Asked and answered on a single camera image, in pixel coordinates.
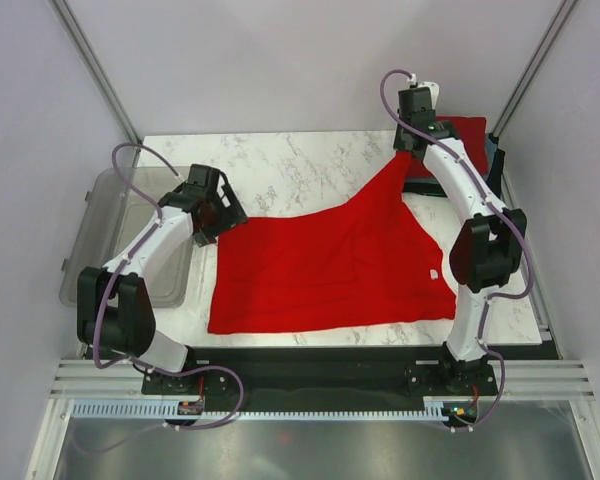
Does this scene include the bright red t-shirt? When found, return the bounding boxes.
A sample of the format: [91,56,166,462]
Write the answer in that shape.
[208,154,456,335]

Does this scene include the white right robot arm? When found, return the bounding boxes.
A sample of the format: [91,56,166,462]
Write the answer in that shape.
[396,119,534,394]

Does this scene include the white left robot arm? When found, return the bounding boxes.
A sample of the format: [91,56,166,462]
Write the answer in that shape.
[77,178,247,393]

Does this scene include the folded grey-blue t-shirt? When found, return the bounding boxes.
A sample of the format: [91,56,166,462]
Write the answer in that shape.
[485,136,498,172]

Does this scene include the clear grey plastic bin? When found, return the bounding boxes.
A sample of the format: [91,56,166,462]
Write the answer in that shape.
[59,168,194,308]

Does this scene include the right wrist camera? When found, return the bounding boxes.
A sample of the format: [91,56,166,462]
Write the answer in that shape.
[398,81,440,124]

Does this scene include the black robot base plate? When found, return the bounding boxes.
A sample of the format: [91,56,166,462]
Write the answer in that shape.
[141,346,498,411]

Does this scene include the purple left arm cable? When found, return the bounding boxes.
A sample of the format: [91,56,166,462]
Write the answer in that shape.
[93,142,184,370]

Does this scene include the right aluminium frame post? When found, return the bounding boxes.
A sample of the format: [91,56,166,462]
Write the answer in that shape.
[491,0,580,138]

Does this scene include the aluminium frame post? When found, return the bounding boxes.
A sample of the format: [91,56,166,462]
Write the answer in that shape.
[49,0,142,143]
[491,0,580,138]

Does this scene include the left aluminium frame post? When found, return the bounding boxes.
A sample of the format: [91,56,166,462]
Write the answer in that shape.
[49,0,142,143]

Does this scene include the white slotted cable duct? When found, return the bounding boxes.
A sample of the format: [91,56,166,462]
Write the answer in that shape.
[71,399,449,422]

